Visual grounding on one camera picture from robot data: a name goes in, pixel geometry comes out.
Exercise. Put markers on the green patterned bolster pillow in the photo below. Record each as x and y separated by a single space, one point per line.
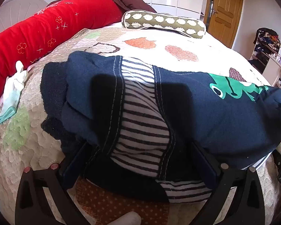
161 20

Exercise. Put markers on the wooden door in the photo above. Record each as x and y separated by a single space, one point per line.
224 9

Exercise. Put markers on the navy pants with striped lining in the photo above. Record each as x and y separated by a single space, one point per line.
201 112

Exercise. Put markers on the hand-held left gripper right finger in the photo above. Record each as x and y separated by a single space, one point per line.
207 168

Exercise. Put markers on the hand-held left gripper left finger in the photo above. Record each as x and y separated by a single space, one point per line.
71 168

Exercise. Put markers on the heart patterned quilt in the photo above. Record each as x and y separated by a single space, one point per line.
142 42

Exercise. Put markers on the white shelf cabinet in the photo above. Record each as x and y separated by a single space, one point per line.
274 72

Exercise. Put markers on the white glove with mint cuff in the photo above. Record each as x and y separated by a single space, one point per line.
11 91

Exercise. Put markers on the white rounded object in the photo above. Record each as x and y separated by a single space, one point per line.
128 219

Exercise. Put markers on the red bolster pillow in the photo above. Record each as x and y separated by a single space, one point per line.
49 28

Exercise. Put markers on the white round headboard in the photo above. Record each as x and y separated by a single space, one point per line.
18 9

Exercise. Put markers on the shelf rack with clothes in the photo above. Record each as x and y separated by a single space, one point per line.
264 42

